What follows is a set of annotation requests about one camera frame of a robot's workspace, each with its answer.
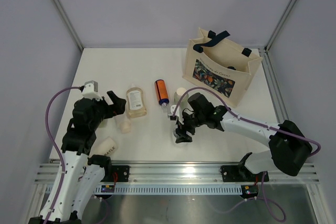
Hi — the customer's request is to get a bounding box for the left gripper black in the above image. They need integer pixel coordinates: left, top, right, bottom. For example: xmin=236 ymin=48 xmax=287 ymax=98
xmin=90 ymin=91 xmax=125 ymax=131

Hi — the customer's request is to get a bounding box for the aluminium frame post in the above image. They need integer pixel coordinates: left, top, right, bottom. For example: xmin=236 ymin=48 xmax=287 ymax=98
xmin=264 ymin=0 xmax=298 ymax=52
xmin=51 ymin=0 xmax=85 ymax=52

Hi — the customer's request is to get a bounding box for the aluminium mounting rail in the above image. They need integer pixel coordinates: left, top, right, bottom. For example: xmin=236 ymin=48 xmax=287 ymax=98
xmin=34 ymin=162 xmax=320 ymax=184

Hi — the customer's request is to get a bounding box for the right aluminium frame post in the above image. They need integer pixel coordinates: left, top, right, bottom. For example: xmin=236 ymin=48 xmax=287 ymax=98
xmin=264 ymin=0 xmax=298 ymax=52

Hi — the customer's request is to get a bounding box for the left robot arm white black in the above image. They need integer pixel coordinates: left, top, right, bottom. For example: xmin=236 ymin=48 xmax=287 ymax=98
xmin=29 ymin=91 xmax=126 ymax=223

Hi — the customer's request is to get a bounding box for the cream tube bottle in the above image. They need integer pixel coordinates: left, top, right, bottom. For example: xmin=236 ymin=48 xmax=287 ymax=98
xmin=114 ymin=114 xmax=131 ymax=134

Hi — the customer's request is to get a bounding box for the pale bottle under left arm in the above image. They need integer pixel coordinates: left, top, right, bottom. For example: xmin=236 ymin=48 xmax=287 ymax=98
xmin=98 ymin=119 xmax=108 ymax=128

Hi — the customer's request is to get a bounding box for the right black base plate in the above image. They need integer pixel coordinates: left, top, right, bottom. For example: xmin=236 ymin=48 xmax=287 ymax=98
xmin=219 ymin=165 xmax=263 ymax=183

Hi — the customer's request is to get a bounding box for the left aluminium frame post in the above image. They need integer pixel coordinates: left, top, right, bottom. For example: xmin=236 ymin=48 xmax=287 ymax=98
xmin=51 ymin=0 xmax=85 ymax=52

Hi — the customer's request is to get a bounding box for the orange blue spray bottle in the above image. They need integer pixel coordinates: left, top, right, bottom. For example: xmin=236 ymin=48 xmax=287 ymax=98
xmin=154 ymin=79 xmax=170 ymax=107

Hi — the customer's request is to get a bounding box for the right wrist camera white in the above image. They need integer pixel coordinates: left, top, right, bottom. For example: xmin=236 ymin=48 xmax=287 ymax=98
xmin=167 ymin=104 xmax=180 ymax=121

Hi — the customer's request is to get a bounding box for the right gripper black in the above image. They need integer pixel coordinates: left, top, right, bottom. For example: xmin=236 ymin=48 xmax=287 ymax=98
xmin=176 ymin=111 xmax=205 ymax=142

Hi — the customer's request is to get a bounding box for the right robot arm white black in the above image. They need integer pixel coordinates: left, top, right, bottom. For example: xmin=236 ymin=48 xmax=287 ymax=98
xmin=169 ymin=93 xmax=312 ymax=182

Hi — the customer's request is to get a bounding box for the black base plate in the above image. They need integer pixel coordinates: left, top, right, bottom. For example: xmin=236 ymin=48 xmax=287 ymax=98
xmin=219 ymin=165 xmax=263 ymax=183
xmin=102 ymin=165 xmax=130 ymax=182

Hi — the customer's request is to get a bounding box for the cream bottle with lettering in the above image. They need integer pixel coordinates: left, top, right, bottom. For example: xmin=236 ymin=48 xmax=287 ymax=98
xmin=90 ymin=137 xmax=118 ymax=156

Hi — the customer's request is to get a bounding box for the clear amber liquid bottle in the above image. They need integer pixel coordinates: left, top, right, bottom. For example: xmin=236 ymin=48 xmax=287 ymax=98
xmin=126 ymin=84 xmax=147 ymax=119

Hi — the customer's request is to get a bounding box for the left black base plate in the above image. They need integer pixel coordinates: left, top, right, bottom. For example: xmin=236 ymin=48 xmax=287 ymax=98
xmin=102 ymin=165 xmax=130 ymax=182

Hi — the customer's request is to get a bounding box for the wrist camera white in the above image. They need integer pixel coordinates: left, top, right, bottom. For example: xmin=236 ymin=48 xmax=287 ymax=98
xmin=81 ymin=80 xmax=102 ymax=101
xmin=167 ymin=104 xmax=180 ymax=121

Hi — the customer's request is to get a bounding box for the beige canvas tote bag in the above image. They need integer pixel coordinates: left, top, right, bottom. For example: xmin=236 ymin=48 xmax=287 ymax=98
xmin=183 ymin=28 xmax=263 ymax=108

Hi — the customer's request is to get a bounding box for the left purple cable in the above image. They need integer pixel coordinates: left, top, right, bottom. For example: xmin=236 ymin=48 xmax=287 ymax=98
xmin=41 ymin=85 xmax=85 ymax=224

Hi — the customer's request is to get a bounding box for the white slotted cable duct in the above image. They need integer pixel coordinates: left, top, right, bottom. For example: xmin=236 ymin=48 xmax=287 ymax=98
xmin=93 ymin=184 xmax=243 ymax=195

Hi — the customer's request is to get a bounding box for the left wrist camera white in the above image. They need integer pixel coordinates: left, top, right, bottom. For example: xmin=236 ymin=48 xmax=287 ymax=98
xmin=81 ymin=80 xmax=102 ymax=101

